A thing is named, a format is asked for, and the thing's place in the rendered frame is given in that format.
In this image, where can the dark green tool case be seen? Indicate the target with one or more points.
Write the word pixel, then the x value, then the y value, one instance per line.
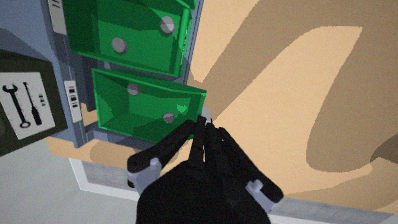
pixel 30 104

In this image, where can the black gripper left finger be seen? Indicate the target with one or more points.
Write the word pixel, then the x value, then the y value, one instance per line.
pixel 145 167

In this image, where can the dark blue metal shelf rack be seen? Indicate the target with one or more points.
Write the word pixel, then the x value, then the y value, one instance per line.
pixel 37 28

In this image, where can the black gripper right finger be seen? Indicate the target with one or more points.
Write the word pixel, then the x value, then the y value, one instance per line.
pixel 229 159

